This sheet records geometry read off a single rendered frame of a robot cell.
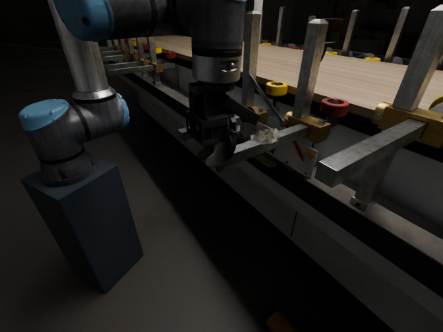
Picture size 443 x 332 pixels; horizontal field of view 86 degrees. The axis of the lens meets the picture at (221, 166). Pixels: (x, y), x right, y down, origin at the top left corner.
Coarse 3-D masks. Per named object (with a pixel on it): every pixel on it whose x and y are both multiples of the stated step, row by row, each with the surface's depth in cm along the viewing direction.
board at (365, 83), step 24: (168, 48) 177; (264, 48) 177; (288, 48) 177; (240, 72) 111; (264, 72) 108; (288, 72) 108; (336, 72) 108; (360, 72) 108; (384, 72) 108; (336, 96) 78; (360, 96) 78; (384, 96) 78; (432, 96) 78
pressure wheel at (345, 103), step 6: (324, 102) 71; (330, 102) 72; (336, 102) 71; (342, 102) 72; (348, 102) 71; (324, 108) 71; (330, 108) 70; (336, 108) 69; (342, 108) 69; (348, 108) 71; (324, 114) 72; (330, 114) 71; (336, 114) 70; (342, 114) 70
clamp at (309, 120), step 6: (288, 114) 74; (294, 120) 71; (300, 120) 69; (306, 120) 69; (312, 120) 69; (318, 120) 69; (312, 126) 66; (318, 126) 65; (324, 126) 66; (312, 132) 67; (318, 132) 65; (324, 132) 67; (306, 138) 70; (312, 138) 68; (318, 138) 67; (324, 138) 69
